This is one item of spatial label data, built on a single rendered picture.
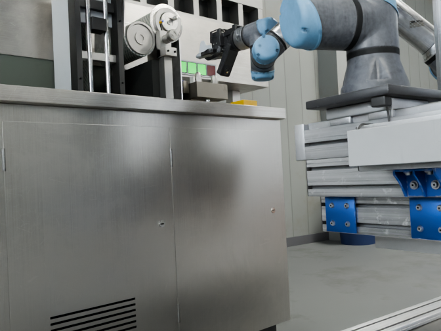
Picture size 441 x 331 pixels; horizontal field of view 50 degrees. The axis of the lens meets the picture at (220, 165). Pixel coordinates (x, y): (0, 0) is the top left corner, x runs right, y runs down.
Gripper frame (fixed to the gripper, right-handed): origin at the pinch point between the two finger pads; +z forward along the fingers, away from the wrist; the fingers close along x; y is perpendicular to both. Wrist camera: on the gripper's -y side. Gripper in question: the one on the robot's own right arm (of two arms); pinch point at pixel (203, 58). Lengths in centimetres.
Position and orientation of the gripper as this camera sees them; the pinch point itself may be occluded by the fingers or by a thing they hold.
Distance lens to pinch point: 178.9
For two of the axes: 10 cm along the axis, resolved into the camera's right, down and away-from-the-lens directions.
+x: -7.6, 0.2, -6.5
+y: -0.5, -10.0, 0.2
